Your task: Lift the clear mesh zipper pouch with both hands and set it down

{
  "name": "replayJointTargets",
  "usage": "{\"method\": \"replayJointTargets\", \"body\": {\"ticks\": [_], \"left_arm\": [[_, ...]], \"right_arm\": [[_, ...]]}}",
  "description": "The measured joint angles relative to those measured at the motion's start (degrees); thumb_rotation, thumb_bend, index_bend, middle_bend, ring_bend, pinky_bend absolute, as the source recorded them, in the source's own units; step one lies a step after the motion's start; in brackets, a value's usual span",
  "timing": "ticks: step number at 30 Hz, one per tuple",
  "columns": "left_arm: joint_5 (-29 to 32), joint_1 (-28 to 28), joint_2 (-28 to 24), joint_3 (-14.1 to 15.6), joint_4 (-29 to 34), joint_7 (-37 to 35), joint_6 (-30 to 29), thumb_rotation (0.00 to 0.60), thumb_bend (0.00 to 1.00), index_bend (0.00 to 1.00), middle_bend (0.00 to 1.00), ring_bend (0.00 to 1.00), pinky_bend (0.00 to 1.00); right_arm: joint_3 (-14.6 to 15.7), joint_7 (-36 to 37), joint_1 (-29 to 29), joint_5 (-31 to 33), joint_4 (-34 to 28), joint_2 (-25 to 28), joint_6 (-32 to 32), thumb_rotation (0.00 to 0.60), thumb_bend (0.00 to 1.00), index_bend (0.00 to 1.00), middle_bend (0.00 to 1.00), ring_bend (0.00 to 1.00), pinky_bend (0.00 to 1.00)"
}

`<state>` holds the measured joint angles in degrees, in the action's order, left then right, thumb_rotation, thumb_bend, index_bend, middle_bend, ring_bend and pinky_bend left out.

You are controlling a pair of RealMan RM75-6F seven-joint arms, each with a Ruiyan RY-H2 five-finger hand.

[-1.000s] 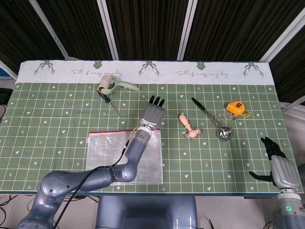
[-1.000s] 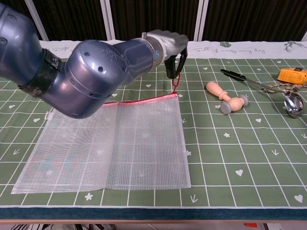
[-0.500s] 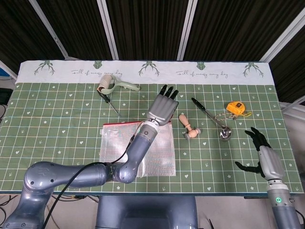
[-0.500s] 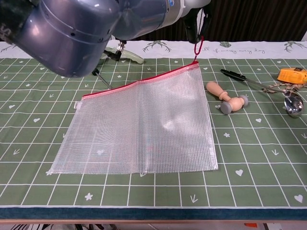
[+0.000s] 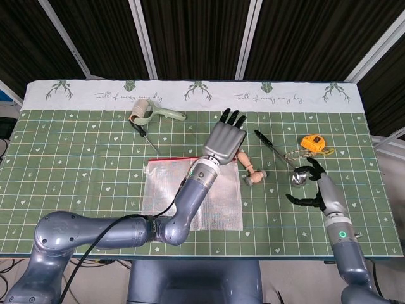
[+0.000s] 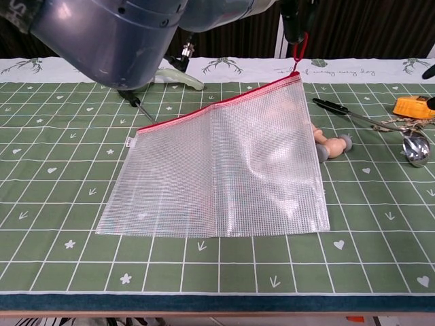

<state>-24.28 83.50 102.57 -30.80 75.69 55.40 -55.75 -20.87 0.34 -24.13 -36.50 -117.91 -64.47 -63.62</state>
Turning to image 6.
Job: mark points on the small orange object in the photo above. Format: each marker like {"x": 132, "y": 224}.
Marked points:
{"x": 355, "y": 319}

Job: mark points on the red zipper pull loop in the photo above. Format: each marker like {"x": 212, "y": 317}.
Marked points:
{"x": 297, "y": 61}

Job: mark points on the green patterned cutting mat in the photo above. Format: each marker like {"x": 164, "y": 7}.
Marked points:
{"x": 306, "y": 258}

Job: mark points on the dark pleated curtain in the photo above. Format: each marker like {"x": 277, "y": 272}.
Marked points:
{"x": 374, "y": 27}

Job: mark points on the clear mesh zipper pouch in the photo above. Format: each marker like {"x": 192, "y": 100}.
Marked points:
{"x": 210, "y": 176}

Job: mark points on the pale green lint roller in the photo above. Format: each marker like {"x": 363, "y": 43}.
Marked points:
{"x": 190, "y": 81}

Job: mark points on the blue grey left robot arm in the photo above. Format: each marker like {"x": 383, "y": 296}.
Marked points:
{"x": 102, "y": 40}

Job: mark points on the yellow tape measure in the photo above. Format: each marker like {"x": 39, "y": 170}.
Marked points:
{"x": 411, "y": 107}

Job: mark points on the white frame post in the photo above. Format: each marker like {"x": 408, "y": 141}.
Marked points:
{"x": 281, "y": 40}
{"x": 431, "y": 51}

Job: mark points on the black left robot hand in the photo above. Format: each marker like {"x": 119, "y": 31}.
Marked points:
{"x": 292, "y": 20}

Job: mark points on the dark blue under cloth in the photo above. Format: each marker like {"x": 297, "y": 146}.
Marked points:
{"x": 217, "y": 302}

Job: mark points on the black white striped object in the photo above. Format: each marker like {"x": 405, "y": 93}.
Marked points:
{"x": 40, "y": 322}

